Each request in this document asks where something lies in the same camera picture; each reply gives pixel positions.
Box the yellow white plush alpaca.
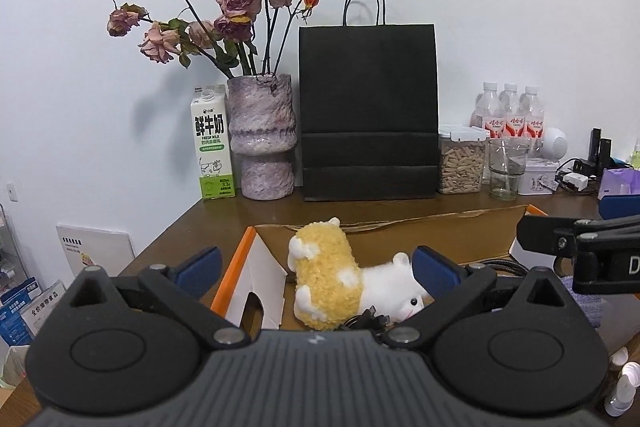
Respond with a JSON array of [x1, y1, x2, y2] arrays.
[[288, 217, 428, 332]]

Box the white power adapter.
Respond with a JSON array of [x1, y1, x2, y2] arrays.
[[562, 172, 590, 192]]

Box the purple ceramic vase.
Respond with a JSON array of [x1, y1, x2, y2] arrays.
[[226, 74, 296, 200]]

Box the white tin box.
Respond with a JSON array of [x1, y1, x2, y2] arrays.
[[517, 158, 560, 196]]

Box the white trash bag bin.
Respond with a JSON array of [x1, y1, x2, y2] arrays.
[[0, 344, 31, 390]]

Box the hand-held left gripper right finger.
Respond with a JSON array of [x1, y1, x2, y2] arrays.
[[384, 245, 576, 350]]

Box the white round speaker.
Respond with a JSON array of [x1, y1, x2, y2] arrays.
[[542, 128, 569, 158]]

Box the white board panel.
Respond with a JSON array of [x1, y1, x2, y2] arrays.
[[56, 223, 136, 280]]

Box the clear glass cup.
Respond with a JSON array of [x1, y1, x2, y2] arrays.
[[488, 138, 530, 200]]

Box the purple tissue pack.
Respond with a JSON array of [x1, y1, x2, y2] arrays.
[[597, 168, 640, 200]]

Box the blue printed boxes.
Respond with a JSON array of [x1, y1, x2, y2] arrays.
[[0, 277, 68, 348]]

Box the orange cardboard box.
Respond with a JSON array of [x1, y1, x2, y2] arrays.
[[210, 204, 601, 338]]

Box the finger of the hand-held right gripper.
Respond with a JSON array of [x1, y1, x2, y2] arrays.
[[516, 215, 640, 257], [598, 194, 640, 220]]

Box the clear pellet container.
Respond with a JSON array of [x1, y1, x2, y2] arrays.
[[438, 125, 488, 195]]

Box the black paper bag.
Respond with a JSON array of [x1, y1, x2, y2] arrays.
[[298, 0, 441, 202]]

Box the black upright device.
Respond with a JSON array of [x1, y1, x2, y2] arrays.
[[589, 128, 613, 170]]

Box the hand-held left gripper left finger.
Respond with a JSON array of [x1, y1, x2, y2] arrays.
[[67, 246, 251, 350]]

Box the red label water bottle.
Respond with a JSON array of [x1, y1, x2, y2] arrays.
[[500, 83, 523, 140], [520, 85, 546, 140], [470, 82, 503, 140]]

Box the white green milk carton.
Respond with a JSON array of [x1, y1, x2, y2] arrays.
[[190, 84, 236, 201]]

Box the black braided cable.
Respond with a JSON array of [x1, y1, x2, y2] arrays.
[[345, 258, 526, 333]]

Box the wooden desk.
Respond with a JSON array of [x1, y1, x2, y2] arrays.
[[0, 192, 640, 427]]

